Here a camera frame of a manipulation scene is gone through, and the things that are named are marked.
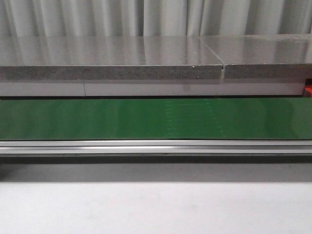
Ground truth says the green conveyor belt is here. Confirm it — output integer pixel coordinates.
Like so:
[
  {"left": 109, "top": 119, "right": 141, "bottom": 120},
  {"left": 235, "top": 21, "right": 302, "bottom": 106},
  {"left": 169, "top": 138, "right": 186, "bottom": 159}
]
[{"left": 0, "top": 97, "right": 312, "bottom": 140}]

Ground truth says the white cabinet front panel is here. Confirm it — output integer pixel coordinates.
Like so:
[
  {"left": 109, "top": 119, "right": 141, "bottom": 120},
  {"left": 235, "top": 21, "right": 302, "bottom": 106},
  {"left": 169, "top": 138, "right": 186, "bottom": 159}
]
[{"left": 0, "top": 79, "right": 306, "bottom": 97}]

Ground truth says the right grey stone slab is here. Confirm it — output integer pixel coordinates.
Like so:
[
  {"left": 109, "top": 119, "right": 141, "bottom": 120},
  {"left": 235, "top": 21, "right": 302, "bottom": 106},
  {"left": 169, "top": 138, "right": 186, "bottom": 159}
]
[{"left": 199, "top": 34, "right": 312, "bottom": 81}]

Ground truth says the grey stone countertop slab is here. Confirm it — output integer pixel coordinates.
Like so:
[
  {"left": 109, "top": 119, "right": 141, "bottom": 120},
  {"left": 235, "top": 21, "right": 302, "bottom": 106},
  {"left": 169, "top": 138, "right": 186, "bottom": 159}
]
[{"left": 0, "top": 36, "right": 222, "bottom": 81}]

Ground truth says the red box at right edge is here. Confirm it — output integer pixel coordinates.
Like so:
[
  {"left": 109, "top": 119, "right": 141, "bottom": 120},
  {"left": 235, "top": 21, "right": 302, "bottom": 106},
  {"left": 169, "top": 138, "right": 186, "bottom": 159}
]
[{"left": 303, "top": 84, "right": 312, "bottom": 98}]

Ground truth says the grey pleated curtain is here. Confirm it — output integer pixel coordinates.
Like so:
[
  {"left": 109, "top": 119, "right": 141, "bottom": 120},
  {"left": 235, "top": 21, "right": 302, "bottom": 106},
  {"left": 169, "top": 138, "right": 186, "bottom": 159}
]
[{"left": 0, "top": 0, "right": 312, "bottom": 37}]

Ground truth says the aluminium conveyor side rail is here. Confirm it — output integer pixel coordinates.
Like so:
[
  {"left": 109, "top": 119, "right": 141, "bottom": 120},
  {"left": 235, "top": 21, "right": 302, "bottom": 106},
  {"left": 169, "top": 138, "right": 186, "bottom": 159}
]
[{"left": 0, "top": 139, "right": 312, "bottom": 156}]

